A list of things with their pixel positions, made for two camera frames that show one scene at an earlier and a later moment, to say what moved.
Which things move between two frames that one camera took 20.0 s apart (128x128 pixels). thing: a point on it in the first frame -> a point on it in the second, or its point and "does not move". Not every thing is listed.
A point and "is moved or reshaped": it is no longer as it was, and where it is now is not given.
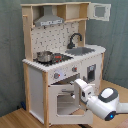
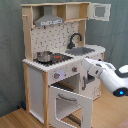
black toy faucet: [71, 45] does not move
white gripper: [82, 89] -> [96, 66]
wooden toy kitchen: [56, 54] does not move
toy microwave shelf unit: [99, 11] does not move
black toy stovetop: [56, 58] does not move
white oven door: [62, 108] is moved or reshaped
